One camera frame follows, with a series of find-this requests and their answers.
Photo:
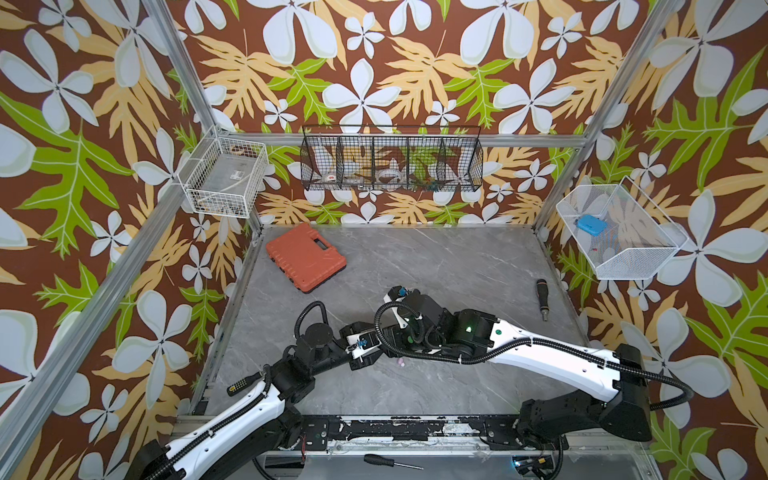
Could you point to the red plastic tool case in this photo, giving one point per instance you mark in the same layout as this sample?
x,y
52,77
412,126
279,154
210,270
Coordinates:
x,y
305,257

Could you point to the black wire basket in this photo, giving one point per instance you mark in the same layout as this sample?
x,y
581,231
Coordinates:
x,y
369,157

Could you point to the white mesh basket right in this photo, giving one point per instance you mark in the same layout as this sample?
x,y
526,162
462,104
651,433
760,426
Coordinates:
x,y
640,238

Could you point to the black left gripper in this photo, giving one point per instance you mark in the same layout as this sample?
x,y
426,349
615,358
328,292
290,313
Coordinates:
x,y
353,328

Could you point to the aluminium frame post right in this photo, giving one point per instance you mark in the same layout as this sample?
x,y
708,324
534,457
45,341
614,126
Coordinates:
x,y
639,51

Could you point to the blue small box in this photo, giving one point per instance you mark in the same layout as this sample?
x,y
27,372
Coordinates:
x,y
592,225

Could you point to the aluminium frame post left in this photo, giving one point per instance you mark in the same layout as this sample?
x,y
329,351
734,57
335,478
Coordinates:
x,y
183,66

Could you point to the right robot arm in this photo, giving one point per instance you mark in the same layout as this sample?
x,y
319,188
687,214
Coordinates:
x,y
612,390

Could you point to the white wire basket left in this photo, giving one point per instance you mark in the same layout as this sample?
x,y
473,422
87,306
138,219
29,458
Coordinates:
x,y
222,175

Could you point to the aluminium frame post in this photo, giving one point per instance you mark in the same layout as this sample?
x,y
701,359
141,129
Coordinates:
x,y
639,51
183,66

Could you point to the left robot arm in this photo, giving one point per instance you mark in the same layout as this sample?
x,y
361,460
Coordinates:
x,y
275,391

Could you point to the black screwdriver on front rail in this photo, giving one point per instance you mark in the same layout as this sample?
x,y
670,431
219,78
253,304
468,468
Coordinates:
x,y
378,460

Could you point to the black handled screwdriver on table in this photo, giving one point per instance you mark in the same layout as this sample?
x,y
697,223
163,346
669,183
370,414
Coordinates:
x,y
542,293

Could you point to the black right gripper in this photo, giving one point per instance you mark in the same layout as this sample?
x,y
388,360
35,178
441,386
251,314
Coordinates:
x,y
405,309

